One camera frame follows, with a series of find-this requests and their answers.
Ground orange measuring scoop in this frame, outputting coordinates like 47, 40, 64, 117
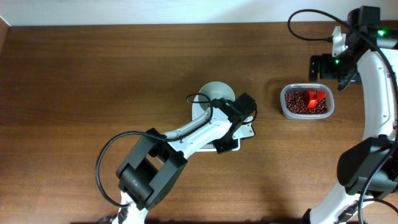
306, 90, 326, 109

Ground clear plastic container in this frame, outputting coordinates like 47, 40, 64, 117
280, 83, 335, 119

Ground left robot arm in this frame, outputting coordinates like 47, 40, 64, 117
95, 93, 257, 223

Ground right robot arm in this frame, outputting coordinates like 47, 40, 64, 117
302, 6, 397, 223

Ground white bowl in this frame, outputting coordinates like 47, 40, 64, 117
192, 82, 236, 113

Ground right black cable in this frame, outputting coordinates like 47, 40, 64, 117
287, 8, 398, 224

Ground red beans in container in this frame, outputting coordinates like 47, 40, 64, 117
284, 90, 328, 115

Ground white digital kitchen scale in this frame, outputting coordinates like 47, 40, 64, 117
186, 93, 240, 152

